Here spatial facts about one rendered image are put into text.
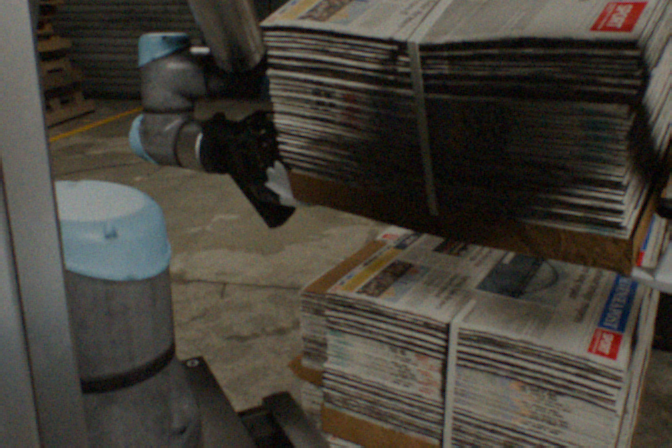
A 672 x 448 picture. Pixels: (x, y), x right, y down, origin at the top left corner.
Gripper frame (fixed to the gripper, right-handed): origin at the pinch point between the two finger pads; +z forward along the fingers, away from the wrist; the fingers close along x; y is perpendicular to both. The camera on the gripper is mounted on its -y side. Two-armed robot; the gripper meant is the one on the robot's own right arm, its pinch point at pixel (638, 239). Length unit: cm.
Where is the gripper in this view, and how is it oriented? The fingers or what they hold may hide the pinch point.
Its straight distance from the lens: 70.8
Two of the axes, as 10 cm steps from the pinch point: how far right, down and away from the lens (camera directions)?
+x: -5.4, 5.6, -6.3
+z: -8.2, -1.6, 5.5
